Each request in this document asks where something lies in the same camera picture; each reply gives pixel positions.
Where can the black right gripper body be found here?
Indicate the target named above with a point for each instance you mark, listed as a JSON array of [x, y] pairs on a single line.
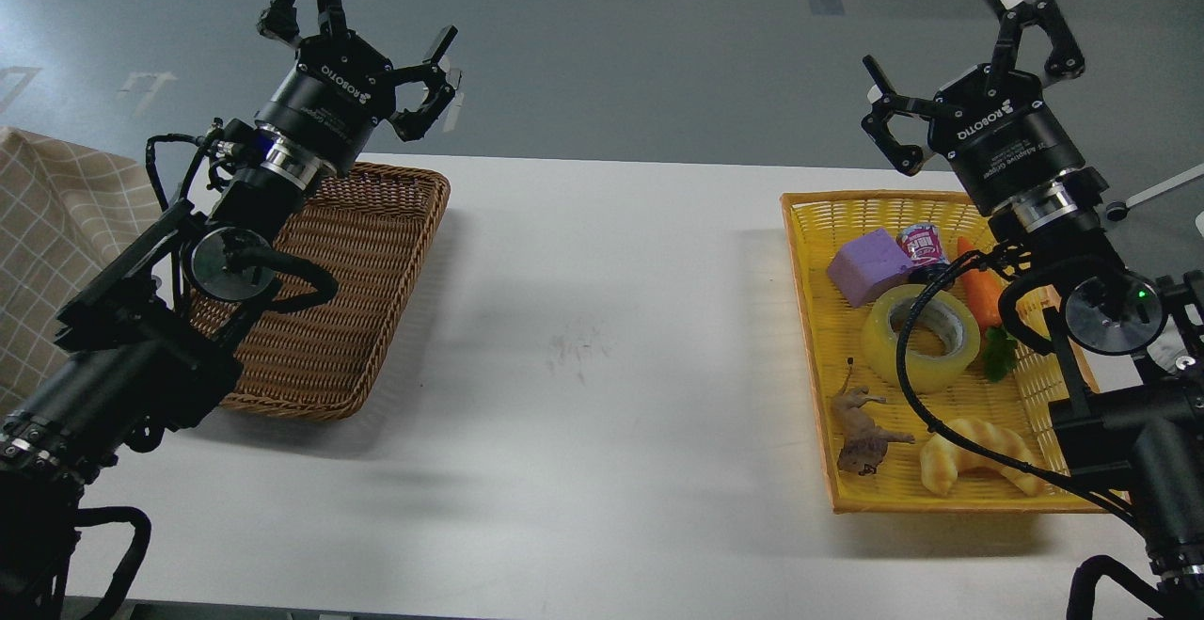
[[1005, 141]]

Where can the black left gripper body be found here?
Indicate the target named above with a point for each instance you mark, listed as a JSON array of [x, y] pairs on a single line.
[[332, 99]]

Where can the yellow tape roll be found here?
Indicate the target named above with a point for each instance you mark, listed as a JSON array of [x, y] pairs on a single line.
[[943, 342]]

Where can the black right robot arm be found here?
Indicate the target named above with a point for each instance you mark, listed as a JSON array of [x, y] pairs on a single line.
[[1128, 348]]

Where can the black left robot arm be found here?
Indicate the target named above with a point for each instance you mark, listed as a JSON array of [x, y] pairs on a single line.
[[152, 340]]

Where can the small pink can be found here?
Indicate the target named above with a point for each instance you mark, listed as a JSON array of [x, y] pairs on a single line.
[[923, 246]]

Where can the white office chair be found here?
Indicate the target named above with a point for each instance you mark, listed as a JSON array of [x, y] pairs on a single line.
[[1118, 210]]

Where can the purple foam block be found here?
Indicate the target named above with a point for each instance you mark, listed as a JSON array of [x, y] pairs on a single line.
[[866, 267]]

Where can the orange toy carrot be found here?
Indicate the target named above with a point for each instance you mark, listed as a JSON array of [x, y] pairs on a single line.
[[997, 348]]

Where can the yellow plastic basket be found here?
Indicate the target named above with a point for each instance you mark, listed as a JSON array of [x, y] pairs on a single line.
[[817, 225]]

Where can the beige checkered cloth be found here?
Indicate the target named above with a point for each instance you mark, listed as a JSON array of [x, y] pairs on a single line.
[[66, 212]]

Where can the toy croissant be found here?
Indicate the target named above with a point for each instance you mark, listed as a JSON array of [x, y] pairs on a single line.
[[942, 461]]

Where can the brown toy lion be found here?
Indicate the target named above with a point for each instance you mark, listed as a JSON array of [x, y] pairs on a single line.
[[866, 443]]

